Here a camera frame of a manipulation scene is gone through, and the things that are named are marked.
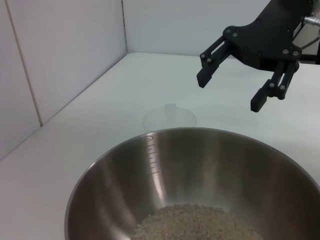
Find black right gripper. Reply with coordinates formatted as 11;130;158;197
196;0;313;113

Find clear plastic measuring cup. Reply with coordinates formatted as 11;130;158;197
142;102;198;133

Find stainless steel mixing bowl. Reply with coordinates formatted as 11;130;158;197
64;127;320;240

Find beige rice grains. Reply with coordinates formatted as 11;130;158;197
129;202;265;240

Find white partition panel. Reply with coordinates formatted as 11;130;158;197
121;0;273;58
6;0;128;126
0;0;42;161

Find right wrist cable silver connector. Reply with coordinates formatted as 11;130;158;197
299;16;320;50

